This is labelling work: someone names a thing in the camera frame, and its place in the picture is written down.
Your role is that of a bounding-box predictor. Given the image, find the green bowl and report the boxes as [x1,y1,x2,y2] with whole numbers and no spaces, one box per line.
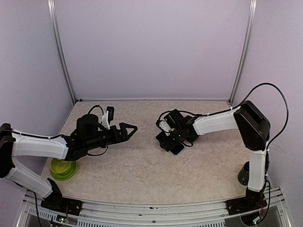
[50,158,72,176]

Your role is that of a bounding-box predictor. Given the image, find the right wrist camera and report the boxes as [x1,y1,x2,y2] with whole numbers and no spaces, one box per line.
[156,120,175,137]

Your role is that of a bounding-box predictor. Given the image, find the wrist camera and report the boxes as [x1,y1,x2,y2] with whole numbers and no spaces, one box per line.
[101,106,115,130]
[156,120,175,137]

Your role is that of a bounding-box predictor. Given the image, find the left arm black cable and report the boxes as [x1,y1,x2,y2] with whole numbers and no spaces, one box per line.
[0,105,106,140]

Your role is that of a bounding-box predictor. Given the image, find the light blue phone case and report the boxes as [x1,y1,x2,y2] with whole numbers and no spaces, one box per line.
[155,132,186,157]

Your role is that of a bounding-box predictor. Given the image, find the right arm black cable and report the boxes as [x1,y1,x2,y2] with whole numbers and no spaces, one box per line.
[158,82,289,145]

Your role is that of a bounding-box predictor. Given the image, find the aluminium frame post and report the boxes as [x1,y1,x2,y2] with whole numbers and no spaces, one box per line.
[47,0,77,105]
[229,0,257,105]

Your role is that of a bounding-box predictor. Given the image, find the left aluminium frame post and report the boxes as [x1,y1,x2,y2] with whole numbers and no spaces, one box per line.
[47,0,77,105]

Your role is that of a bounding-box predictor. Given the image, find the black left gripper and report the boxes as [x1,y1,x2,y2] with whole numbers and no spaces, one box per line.
[84,122,137,151]

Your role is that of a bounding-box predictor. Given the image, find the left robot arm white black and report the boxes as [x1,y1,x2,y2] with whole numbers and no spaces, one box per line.
[0,113,138,210]

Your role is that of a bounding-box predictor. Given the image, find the aluminium front rail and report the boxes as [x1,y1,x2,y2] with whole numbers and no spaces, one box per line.
[15,188,293,227]

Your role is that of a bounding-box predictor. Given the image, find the right aluminium frame post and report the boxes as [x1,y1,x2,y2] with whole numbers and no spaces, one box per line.
[229,0,257,105]

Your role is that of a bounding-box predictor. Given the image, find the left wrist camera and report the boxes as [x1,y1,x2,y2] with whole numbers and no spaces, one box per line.
[101,106,115,130]

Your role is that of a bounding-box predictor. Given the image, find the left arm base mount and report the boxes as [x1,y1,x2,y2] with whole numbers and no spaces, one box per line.
[41,178,83,216]

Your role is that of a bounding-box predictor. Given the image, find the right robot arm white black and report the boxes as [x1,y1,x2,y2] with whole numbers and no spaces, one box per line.
[155,101,270,210]

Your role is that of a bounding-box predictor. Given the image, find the dark green cup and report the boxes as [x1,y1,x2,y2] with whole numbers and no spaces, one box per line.
[237,161,250,186]

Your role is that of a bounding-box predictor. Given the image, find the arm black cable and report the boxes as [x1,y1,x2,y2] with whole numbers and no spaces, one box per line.
[0,105,106,140]
[158,82,289,145]

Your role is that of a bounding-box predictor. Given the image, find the green saucer plate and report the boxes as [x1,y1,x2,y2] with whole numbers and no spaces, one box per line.
[50,161,77,181]

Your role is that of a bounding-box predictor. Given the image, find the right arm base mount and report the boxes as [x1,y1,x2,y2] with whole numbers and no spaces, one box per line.
[226,184,267,215]

